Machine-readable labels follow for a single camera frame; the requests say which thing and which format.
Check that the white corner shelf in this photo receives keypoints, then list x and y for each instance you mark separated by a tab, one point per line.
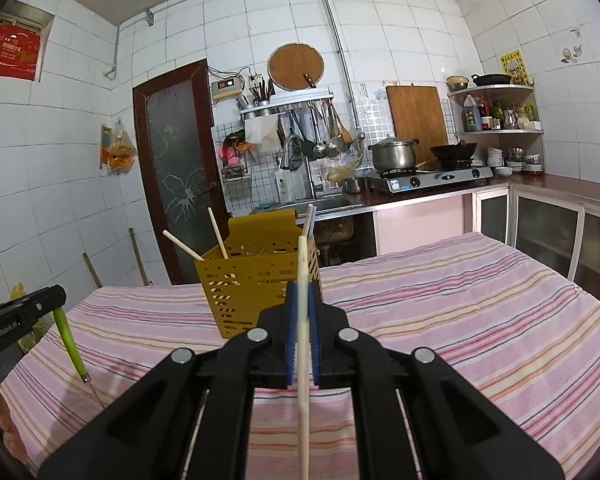
500	131

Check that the yellowish bowl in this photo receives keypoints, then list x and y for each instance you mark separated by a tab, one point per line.
457	82

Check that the row of hanging kitchen utensils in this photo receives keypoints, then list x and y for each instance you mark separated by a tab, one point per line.
320	135

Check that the large oil bottle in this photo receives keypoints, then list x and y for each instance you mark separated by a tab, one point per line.
472	117

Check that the red digital display box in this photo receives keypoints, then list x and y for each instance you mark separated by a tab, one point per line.
226	87

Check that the black pan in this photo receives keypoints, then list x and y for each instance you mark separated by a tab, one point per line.
492	79

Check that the metal wall rack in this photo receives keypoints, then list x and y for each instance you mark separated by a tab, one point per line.
290	102

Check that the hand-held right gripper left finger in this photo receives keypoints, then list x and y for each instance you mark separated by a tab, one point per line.
292	340

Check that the yellow perforated utensil holder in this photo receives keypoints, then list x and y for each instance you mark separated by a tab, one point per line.
240	290

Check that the black wok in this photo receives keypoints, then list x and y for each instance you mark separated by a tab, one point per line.
452	152

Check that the steel pot with lid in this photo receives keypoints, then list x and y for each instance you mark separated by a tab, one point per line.
392	157

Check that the steel gas stove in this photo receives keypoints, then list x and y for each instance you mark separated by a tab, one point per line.
440	177

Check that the orange hanging plastic bag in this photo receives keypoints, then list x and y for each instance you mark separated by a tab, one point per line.
121	152

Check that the metal cup of dark utensils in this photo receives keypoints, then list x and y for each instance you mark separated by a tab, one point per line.
262	95

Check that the white hanging cloth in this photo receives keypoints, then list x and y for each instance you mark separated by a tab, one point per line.
260	132

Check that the rectangular wooden cutting board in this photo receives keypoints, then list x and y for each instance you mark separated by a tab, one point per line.
415	110

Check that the grey wall pipe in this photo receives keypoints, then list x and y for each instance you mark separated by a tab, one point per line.
330	10

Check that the red cardboard box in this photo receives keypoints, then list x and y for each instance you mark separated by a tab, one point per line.
12	52

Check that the round wooden chopping board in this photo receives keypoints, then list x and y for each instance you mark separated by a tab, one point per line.
292	65

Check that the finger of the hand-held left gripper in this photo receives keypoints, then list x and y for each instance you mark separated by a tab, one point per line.
40	305

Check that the brown door with frosted glass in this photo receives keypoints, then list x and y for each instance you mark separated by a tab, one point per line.
175	160

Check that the pink hanging cloth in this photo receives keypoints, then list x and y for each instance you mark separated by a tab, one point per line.
230	152

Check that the yellow plastic bag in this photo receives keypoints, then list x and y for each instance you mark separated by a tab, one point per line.
17	291

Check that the yellow wall poster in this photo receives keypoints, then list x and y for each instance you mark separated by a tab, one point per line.
512	67

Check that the metal faucet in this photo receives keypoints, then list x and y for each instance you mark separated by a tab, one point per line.
307	175

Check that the stack of white bowls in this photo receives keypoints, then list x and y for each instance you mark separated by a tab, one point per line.
495	157

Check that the wooden stick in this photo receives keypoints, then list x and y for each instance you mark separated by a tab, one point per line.
92	270
139	257

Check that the small steel pot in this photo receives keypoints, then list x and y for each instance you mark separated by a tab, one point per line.
354	185

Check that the white wall socket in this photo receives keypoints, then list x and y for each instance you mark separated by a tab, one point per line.
256	82

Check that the wall stickers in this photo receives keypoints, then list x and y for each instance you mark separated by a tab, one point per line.
569	54

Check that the kitchen counter cabinet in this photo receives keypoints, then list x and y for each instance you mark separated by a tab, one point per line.
545	230

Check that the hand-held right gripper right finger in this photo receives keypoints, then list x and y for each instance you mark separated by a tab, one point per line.
316	345

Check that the steel sink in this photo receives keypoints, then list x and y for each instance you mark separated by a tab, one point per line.
325	204

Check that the pink striped tablecloth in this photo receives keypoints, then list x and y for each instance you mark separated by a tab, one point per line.
455	310

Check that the row of condiment bottles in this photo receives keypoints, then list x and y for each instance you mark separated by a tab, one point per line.
510	117

